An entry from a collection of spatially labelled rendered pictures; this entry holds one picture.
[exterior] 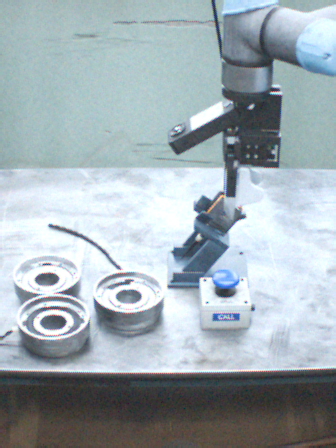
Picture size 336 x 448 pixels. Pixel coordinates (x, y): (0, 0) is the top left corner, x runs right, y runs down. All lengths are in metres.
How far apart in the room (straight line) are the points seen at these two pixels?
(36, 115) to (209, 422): 1.67
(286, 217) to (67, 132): 1.50
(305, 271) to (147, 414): 0.37
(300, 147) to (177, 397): 1.62
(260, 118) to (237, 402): 0.52
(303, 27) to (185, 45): 1.69
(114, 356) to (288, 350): 0.25
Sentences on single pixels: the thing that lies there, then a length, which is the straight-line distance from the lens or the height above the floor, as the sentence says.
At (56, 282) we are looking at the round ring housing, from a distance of 1.33.
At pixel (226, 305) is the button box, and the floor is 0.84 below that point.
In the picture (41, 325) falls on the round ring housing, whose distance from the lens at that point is 1.23.
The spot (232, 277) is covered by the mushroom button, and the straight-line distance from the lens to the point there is 1.23.
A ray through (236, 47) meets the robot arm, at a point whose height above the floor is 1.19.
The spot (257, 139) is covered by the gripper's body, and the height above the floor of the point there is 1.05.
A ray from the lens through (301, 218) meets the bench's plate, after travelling 1.53.
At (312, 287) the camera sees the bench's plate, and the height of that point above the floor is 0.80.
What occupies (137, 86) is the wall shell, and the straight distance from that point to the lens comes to 2.83.
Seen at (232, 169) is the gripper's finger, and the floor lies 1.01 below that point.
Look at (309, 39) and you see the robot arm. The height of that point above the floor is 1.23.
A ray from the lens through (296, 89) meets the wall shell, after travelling 2.87.
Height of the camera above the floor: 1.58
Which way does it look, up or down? 31 degrees down
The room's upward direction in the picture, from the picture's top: 1 degrees clockwise
